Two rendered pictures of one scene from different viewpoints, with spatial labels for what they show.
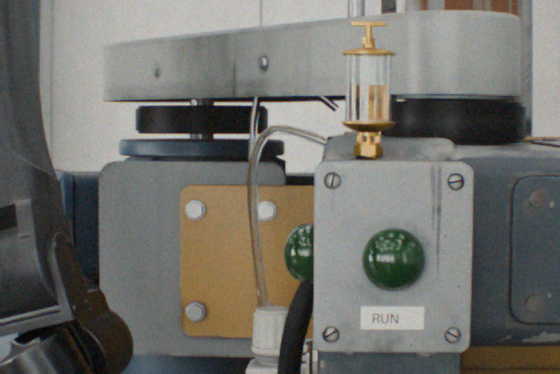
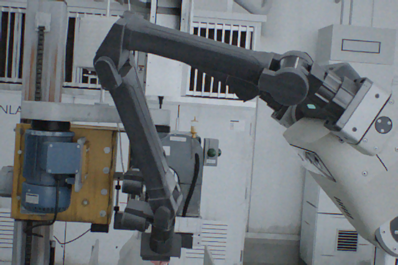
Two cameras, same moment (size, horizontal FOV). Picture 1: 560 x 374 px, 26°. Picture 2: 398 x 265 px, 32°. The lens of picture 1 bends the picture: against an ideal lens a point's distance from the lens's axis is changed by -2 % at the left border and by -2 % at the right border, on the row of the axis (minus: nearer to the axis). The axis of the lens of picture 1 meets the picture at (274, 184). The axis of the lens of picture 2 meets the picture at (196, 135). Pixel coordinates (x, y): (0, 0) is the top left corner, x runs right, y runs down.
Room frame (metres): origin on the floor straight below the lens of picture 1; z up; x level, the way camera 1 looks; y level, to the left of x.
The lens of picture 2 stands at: (1.03, 2.27, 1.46)
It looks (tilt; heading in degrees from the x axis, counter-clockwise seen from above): 3 degrees down; 261
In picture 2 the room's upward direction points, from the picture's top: 4 degrees clockwise
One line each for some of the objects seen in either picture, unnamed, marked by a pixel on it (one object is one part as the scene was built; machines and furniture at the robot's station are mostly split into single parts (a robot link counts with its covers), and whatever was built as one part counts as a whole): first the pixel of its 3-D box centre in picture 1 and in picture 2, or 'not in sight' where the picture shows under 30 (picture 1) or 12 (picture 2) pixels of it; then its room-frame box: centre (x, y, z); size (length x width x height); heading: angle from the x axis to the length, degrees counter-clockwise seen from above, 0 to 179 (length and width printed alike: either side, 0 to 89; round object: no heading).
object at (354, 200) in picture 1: (392, 254); (210, 152); (0.61, -0.06, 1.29); 0.08 x 0.05 x 0.09; 86
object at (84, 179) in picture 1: (90, 235); (60, 161); (1.10, 0.16, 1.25); 0.10 x 0.08 x 0.12; 21
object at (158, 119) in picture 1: (201, 122); (50, 125); (1.14, 0.07, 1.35); 0.12 x 0.12 x 0.04
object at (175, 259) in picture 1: (269, 258); (78, 161); (1.05, 0.00, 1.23); 0.28 x 0.07 x 0.16; 86
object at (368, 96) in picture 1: (368, 88); (194, 126); (0.67, -0.05, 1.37); 0.03 x 0.02 x 0.03; 86
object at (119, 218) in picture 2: not in sight; (125, 220); (0.88, -0.07, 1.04); 0.08 x 0.06 x 0.05; 176
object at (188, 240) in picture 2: not in sight; (188, 239); (0.66, -0.05, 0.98); 0.09 x 0.05 x 0.05; 176
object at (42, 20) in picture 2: not in sight; (42, 21); (1.19, -0.11, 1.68); 0.05 x 0.03 x 0.06; 176
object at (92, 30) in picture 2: not in sight; (104, 45); (0.99, 0.07, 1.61); 0.17 x 0.17 x 0.17
